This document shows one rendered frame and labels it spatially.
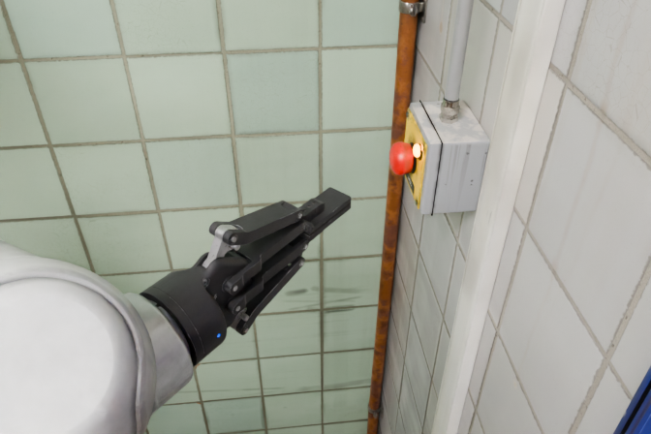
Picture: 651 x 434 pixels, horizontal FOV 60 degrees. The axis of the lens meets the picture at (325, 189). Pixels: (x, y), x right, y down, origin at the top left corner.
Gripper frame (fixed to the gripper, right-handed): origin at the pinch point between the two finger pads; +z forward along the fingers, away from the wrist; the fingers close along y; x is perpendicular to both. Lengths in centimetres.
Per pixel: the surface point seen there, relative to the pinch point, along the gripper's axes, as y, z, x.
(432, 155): -3.6, 12.0, 6.0
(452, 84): -9.8, 16.9, 4.9
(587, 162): -13.2, 4.8, 22.5
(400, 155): -1.4, 12.7, 1.6
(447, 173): -1.0, 13.4, 7.4
